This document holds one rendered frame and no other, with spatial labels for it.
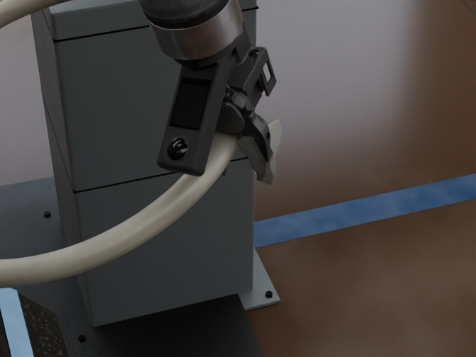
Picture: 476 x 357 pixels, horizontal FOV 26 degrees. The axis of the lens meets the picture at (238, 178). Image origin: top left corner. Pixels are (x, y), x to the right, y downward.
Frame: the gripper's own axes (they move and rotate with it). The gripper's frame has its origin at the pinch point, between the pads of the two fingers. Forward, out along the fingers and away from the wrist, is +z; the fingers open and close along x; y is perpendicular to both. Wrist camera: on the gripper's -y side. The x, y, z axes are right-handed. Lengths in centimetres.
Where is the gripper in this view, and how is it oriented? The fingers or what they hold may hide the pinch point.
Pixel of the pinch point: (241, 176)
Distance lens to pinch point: 116.6
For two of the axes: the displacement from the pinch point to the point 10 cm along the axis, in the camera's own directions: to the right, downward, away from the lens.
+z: 2.5, 6.4, 7.3
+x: -8.8, -1.7, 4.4
